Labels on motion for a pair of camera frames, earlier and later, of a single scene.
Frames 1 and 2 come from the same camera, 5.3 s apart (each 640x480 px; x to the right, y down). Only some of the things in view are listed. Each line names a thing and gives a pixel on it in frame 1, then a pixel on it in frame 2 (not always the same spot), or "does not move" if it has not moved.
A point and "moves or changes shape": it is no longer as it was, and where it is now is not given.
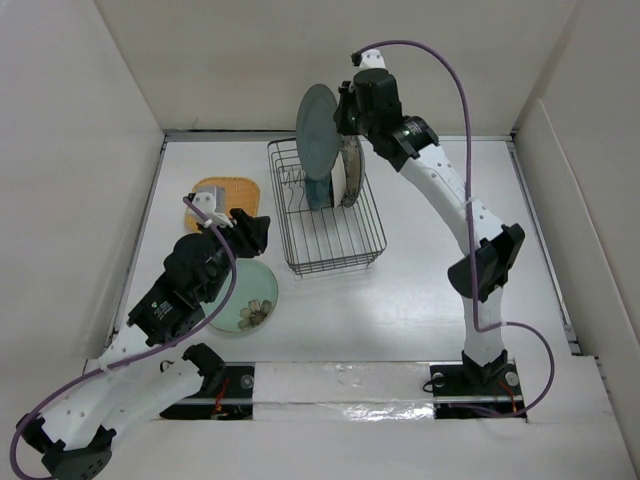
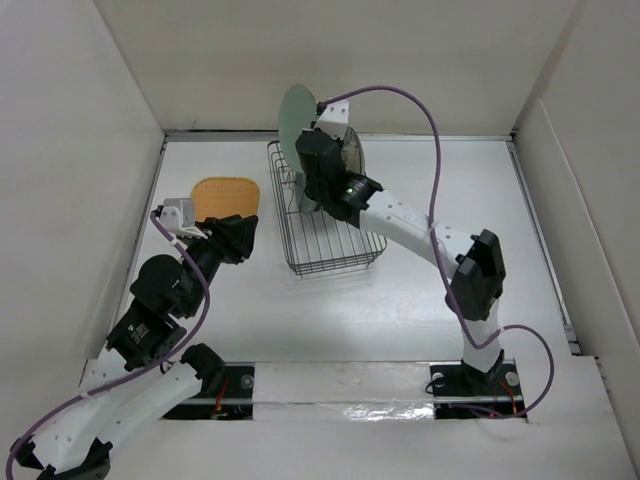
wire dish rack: x=329 y=240 does not move
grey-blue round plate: x=318 y=131 moves or changes shape
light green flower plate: x=252 y=301 → x=296 y=110
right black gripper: x=346 y=96 → x=332 y=138
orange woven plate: x=230 y=192 does not move
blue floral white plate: x=354 y=168 does not move
